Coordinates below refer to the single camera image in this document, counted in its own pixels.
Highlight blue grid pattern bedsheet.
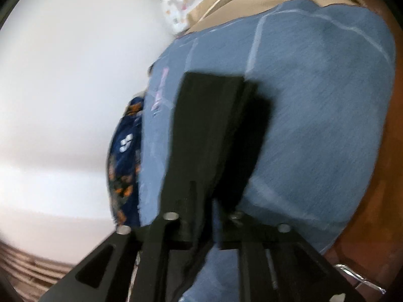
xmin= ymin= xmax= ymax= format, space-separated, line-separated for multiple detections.
xmin=137 ymin=0 xmax=397 ymax=302

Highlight navy dog print blanket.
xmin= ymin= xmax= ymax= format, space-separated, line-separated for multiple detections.
xmin=107 ymin=96 xmax=144 ymax=226

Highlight black pants with orange lining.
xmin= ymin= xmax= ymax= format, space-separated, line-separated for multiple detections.
xmin=158 ymin=71 xmax=273 ymax=302

